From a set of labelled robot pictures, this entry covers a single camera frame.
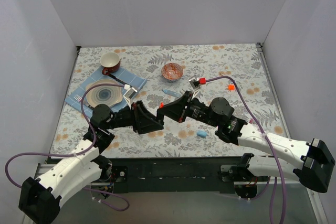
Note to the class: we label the red brown ceramic mug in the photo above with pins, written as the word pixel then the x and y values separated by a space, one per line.
pixel 110 63

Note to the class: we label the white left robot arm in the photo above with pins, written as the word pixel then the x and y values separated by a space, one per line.
pixel 42 198

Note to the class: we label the silver fork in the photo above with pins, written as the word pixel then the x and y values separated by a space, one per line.
pixel 80 99

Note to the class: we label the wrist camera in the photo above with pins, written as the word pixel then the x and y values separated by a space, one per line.
pixel 196 84
pixel 130 93

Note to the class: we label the orange patterned bowl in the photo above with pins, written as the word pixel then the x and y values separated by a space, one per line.
pixel 172 71

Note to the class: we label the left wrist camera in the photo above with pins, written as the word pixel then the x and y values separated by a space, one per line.
pixel 130 93

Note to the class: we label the orange pen cap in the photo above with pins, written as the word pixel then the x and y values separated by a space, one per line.
pixel 231 87

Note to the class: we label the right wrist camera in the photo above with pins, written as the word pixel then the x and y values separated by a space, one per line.
pixel 196 84

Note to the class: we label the light blue marker pen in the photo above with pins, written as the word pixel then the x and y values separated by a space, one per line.
pixel 171 93

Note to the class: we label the light blue pen cap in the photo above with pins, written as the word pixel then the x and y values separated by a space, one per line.
pixel 202 134

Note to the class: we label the beige blue ringed plate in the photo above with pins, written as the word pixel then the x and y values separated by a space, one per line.
pixel 108 95

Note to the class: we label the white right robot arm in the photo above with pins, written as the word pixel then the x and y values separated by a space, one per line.
pixel 310 163

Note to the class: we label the black handled knife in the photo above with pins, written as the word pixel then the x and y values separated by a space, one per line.
pixel 116 79

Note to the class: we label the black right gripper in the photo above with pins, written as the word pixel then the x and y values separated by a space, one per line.
pixel 184 107

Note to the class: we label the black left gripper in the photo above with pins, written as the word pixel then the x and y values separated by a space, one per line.
pixel 135 115

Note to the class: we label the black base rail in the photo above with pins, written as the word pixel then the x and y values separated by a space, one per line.
pixel 225 175

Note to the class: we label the blue checked cloth napkin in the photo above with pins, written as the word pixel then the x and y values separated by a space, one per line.
pixel 98 78

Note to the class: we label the floral tablecloth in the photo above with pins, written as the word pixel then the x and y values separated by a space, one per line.
pixel 253 96

